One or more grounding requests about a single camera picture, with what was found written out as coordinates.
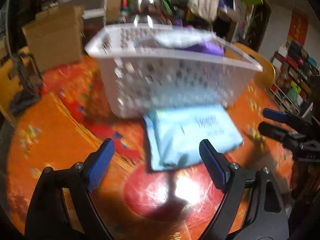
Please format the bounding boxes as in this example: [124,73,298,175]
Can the light blue tissue pack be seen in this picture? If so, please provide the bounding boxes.
[144,105,244,172]

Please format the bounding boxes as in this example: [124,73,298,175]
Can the white gloves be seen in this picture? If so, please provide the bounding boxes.
[139,33,213,49]

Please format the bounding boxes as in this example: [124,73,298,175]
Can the wooden chair right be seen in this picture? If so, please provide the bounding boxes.
[233,42,277,91]

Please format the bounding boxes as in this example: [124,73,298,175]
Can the wooden chair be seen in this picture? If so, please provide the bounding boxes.
[1,47,43,122]
[233,42,277,91]

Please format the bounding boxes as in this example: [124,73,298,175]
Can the red floral tablecloth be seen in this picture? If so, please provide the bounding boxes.
[6,55,296,240]

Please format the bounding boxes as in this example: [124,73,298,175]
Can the purple tissue pack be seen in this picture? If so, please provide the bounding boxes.
[175,42,225,57]

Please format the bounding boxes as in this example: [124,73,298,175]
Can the wooden chair left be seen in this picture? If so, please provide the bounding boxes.
[1,47,43,122]

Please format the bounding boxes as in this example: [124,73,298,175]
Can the white perforated plastic basket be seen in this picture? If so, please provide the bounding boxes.
[85,23,263,119]

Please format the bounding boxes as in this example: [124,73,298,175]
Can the open cardboard box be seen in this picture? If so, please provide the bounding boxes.
[22,6,84,73]

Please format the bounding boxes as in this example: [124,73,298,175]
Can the stainless steel kettle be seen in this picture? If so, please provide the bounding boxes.
[126,0,167,27]

